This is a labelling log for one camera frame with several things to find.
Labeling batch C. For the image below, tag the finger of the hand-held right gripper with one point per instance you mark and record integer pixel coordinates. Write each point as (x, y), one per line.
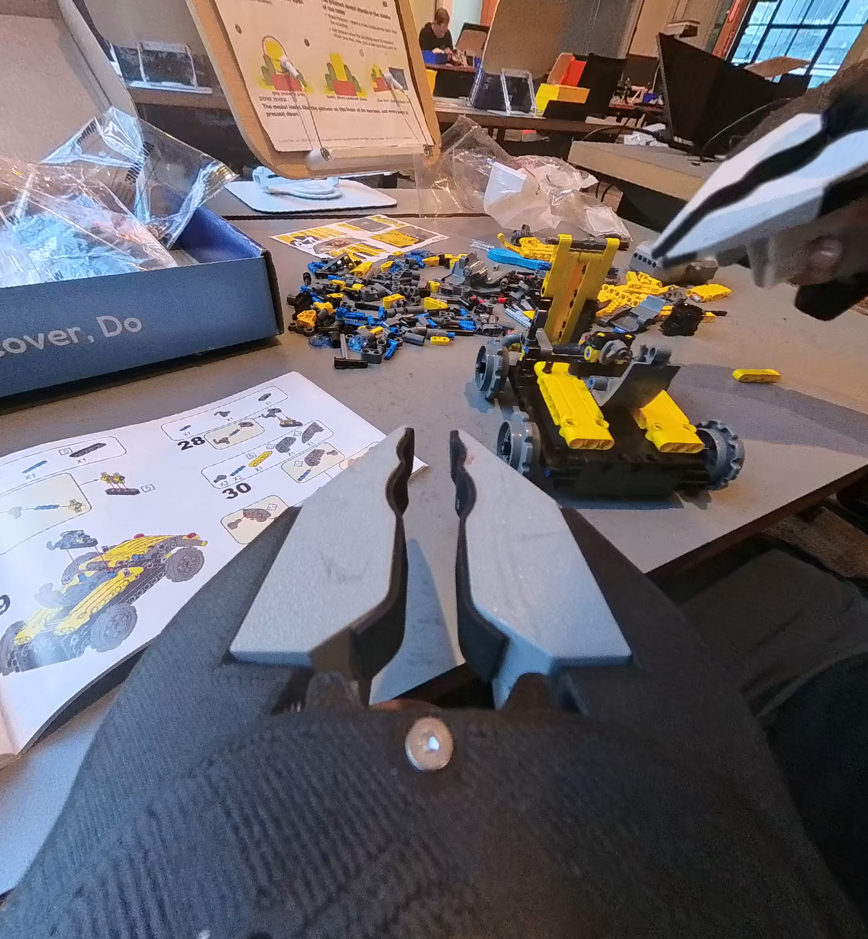
(742, 172)
(808, 191)

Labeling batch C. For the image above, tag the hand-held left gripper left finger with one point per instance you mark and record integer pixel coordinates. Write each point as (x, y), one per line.
(316, 579)

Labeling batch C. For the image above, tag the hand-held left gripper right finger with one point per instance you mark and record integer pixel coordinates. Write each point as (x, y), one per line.
(544, 579)

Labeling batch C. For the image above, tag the yellow toy vehicle assembly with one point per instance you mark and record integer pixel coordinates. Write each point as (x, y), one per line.
(573, 411)

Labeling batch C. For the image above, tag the short yellow holed beam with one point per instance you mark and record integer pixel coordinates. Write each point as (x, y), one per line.
(756, 375)

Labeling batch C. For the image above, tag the grey desk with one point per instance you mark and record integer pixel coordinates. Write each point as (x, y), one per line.
(771, 440)

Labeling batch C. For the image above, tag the person's right hand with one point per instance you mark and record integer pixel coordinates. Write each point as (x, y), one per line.
(826, 253)

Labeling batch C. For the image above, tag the window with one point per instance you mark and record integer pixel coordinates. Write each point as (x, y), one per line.
(793, 33)

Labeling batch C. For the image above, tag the yellow edged table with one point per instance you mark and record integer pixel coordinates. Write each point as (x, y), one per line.
(624, 158)

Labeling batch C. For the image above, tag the yellow motor block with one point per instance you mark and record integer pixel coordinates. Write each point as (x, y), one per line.
(709, 292)

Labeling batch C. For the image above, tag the grey battery box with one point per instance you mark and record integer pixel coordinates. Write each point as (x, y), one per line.
(646, 260)

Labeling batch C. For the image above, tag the pile of yellow building pieces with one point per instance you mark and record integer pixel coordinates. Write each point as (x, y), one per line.
(639, 290)

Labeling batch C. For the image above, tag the black spoked wheel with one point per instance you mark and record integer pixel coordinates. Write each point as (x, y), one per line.
(683, 319)

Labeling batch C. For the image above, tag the grey digger bucket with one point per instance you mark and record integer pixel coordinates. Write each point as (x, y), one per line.
(646, 308)

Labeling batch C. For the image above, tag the yellow bin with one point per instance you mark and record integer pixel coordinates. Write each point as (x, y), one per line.
(562, 94)

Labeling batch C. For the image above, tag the orange bin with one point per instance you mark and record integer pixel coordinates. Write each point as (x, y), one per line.
(567, 67)

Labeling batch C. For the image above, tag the long brown table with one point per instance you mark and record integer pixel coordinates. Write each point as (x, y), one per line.
(522, 123)

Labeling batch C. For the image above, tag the person's leg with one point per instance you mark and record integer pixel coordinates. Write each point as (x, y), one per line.
(771, 609)

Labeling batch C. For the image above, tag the white paper booklet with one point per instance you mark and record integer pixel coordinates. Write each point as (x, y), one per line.
(111, 477)

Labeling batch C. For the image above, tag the light blue panel piece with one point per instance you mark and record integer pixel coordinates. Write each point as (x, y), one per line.
(514, 257)

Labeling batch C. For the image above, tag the clear acrylic stand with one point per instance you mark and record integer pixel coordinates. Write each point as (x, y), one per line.
(503, 92)

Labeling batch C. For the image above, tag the pile of mixed small pieces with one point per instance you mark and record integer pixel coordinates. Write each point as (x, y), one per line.
(375, 308)

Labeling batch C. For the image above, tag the dark blue cardboard kit box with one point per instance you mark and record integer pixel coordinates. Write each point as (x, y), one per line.
(111, 330)

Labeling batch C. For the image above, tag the white flat device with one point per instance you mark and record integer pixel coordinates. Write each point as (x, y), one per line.
(360, 196)

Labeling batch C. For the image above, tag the pale wooden sign stand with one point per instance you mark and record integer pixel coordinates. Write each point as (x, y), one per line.
(287, 165)

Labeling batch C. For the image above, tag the printed notice sheet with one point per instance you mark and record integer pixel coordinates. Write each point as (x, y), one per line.
(331, 44)

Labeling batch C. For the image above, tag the crumpled clear plastic bags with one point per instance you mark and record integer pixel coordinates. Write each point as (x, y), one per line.
(52, 213)

